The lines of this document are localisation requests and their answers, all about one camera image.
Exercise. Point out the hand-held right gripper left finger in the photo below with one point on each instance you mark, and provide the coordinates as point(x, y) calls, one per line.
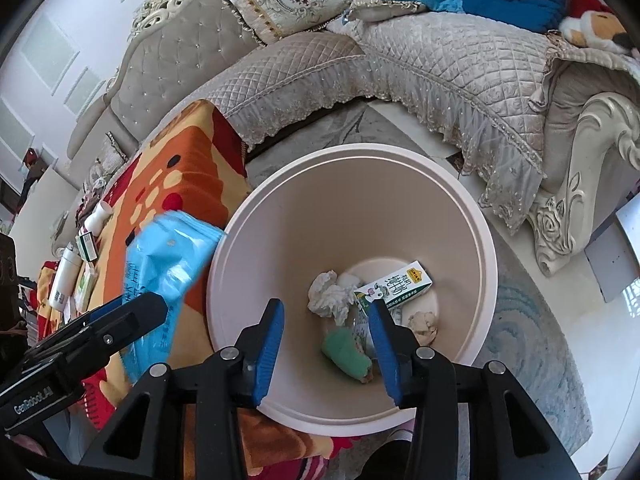
point(267, 355)

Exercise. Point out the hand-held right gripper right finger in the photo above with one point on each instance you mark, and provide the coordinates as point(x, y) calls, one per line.
point(385, 355)

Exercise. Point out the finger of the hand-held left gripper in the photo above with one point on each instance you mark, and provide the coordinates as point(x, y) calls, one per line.
point(135, 320)

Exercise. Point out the white printed paper leaflet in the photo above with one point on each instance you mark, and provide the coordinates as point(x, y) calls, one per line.
point(361, 330)

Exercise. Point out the green fuzzy sock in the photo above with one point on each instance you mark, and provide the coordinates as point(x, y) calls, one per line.
point(345, 352)

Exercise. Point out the blue wet wipe packet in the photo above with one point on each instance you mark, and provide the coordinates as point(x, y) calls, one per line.
point(160, 265)

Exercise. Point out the white and green carton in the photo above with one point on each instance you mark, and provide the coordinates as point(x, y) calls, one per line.
point(400, 285)

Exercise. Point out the white tissue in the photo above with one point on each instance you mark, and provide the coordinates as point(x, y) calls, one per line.
point(327, 295)

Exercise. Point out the beige round trash bin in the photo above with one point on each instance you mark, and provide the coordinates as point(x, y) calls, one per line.
point(280, 210)

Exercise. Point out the crumpled beige paper wad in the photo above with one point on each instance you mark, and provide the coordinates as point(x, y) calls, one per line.
point(424, 327)

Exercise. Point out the pale green box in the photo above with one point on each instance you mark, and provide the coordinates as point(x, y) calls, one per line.
point(85, 285)

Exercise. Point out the large white plastic bottle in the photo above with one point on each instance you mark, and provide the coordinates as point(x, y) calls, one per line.
point(64, 280)

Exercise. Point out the small white pill bottle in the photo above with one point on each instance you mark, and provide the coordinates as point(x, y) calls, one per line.
point(97, 217)

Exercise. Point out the small patterned beige pillow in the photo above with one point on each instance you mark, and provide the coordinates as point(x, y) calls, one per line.
point(107, 157)

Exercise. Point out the orange red printed blanket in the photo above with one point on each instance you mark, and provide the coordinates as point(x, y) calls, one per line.
point(185, 160)

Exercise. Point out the white furniture panel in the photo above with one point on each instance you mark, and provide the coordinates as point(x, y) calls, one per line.
point(615, 265)

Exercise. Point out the beige tufted sofa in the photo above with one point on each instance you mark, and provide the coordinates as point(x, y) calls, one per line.
point(165, 60)

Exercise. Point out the beige quilted sofa cover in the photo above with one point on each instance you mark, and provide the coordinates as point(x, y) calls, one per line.
point(450, 85)
point(280, 75)

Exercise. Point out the plain beige cushion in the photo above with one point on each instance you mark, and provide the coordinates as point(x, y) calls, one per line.
point(385, 7)

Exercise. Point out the red and white plush toy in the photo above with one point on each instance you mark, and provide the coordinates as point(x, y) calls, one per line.
point(595, 22)

